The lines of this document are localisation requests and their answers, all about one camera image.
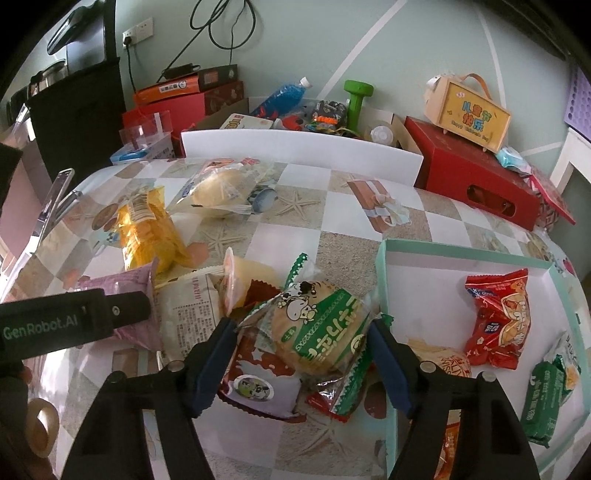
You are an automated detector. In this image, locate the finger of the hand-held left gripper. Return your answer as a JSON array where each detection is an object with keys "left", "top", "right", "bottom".
[{"left": 104, "top": 291, "right": 151, "bottom": 332}]

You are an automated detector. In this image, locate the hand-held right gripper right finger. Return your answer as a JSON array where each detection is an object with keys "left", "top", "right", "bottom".
[{"left": 369, "top": 318, "right": 541, "bottom": 480}]

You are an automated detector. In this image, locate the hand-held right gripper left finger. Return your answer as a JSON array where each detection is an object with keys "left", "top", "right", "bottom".
[{"left": 62, "top": 318, "right": 238, "bottom": 480}]

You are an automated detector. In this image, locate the pink snack bag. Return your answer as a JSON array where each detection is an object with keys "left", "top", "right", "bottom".
[{"left": 75, "top": 260, "right": 163, "bottom": 352}]

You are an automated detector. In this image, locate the tan bread roll bag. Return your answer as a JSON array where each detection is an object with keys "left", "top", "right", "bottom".
[{"left": 405, "top": 338, "right": 472, "bottom": 480}]

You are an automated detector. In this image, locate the red milk snack packet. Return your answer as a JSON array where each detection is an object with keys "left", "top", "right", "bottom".
[{"left": 216, "top": 279, "right": 308, "bottom": 422}]

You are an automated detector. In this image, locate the white paper snack packet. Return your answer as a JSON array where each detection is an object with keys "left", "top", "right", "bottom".
[{"left": 154, "top": 271, "right": 223, "bottom": 366}]

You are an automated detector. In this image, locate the green cow-print biscuit packet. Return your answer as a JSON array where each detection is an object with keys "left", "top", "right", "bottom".
[{"left": 239, "top": 253, "right": 385, "bottom": 422}]

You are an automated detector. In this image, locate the teal cardboard box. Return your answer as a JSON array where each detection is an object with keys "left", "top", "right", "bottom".
[{"left": 375, "top": 239, "right": 588, "bottom": 480}]

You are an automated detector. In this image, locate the red cartoon snack bag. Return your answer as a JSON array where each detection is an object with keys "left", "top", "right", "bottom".
[{"left": 463, "top": 269, "right": 533, "bottom": 371}]

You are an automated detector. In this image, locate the dark green biscuit pack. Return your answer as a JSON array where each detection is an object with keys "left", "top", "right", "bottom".
[{"left": 521, "top": 361, "right": 567, "bottom": 449}]

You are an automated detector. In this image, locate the white green cracker packet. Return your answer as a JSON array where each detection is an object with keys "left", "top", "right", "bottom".
[{"left": 549, "top": 331, "right": 583, "bottom": 403}]

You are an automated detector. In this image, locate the yellow chips bag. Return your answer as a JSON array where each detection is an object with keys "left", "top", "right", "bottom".
[{"left": 115, "top": 186, "right": 195, "bottom": 274}]

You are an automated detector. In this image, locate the smartphone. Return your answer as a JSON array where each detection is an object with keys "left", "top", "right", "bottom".
[{"left": 34, "top": 168, "right": 75, "bottom": 251}]

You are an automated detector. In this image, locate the grey phone stand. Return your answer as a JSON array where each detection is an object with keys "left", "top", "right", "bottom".
[{"left": 59, "top": 188, "right": 85, "bottom": 219}]

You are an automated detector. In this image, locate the brown wooden cabinet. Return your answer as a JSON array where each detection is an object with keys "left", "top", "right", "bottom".
[{"left": 0, "top": 152, "right": 43, "bottom": 260}]

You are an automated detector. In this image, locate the bread bun in clear bag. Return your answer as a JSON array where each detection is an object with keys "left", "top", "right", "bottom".
[{"left": 170, "top": 158, "right": 279, "bottom": 219}]

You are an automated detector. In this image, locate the blue and white box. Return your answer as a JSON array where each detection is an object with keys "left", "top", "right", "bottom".
[{"left": 109, "top": 133, "right": 175, "bottom": 165}]

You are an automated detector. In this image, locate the clear plastic box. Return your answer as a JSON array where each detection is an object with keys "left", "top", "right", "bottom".
[{"left": 118, "top": 110, "right": 175, "bottom": 149}]

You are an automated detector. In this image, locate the black cabinet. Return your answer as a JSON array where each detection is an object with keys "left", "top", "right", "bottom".
[{"left": 27, "top": 56, "right": 124, "bottom": 177}]

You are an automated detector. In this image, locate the large red box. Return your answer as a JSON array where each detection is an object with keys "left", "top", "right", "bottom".
[{"left": 121, "top": 80, "right": 246, "bottom": 144}]

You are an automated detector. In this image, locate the red gift box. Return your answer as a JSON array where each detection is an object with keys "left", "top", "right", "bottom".
[{"left": 403, "top": 115, "right": 542, "bottom": 232}]

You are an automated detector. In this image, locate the white card box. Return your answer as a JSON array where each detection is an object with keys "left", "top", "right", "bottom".
[{"left": 218, "top": 113, "right": 274, "bottom": 131}]

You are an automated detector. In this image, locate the orange flat box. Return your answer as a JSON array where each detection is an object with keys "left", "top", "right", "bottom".
[{"left": 133, "top": 73, "right": 202, "bottom": 105}]

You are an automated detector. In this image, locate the white board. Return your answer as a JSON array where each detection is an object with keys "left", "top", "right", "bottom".
[{"left": 180, "top": 128, "right": 424, "bottom": 188}]

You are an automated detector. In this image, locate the clear baby bottle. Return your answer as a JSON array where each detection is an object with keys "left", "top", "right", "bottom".
[{"left": 364, "top": 124, "right": 394, "bottom": 147}]

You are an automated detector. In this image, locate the light blue face mask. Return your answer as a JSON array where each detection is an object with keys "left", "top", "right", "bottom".
[{"left": 495, "top": 146, "right": 533, "bottom": 175}]

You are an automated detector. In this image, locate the black power adapter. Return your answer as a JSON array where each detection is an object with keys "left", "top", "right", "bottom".
[{"left": 161, "top": 63, "right": 202, "bottom": 81}]

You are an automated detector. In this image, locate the metal pot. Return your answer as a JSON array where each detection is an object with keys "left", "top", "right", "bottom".
[{"left": 29, "top": 59, "right": 68, "bottom": 94}]

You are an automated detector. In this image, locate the dark brown box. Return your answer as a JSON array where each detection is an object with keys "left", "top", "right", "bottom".
[{"left": 198, "top": 64, "right": 239, "bottom": 92}]

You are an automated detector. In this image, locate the blue liquid bottle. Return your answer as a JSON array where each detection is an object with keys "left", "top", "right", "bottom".
[{"left": 250, "top": 76, "right": 313, "bottom": 119}]

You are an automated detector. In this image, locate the colourful toy car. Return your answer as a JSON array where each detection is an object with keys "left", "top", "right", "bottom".
[{"left": 311, "top": 98, "right": 348, "bottom": 128}]

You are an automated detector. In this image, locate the tan handbag-shaped box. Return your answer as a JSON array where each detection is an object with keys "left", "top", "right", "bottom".
[{"left": 424, "top": 73, "right": 513, "bottom": 154}]

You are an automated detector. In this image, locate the green dumbbell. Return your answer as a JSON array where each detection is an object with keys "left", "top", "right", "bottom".
[{"left": 343, "top": 80, "right": 376, "bottom": 133}]

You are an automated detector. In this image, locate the white side table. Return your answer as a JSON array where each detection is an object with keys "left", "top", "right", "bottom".
[{"left": 549, "top": 126, "right": 591, "bottom": 195}]

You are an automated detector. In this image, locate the purple perforated basket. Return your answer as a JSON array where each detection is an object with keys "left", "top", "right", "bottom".
[{"left": 562, "top": 59, "right": 591, "bottom": 140}]

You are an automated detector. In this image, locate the white wall socket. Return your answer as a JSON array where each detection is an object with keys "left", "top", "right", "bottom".
[{"left": 121, "top": 17, "right": 154, "bottom": 48}]

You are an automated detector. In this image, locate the black cable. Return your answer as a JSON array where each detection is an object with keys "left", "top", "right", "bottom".
[{"left": 172, "top": 0, "right": 258, "bottom": 71}]

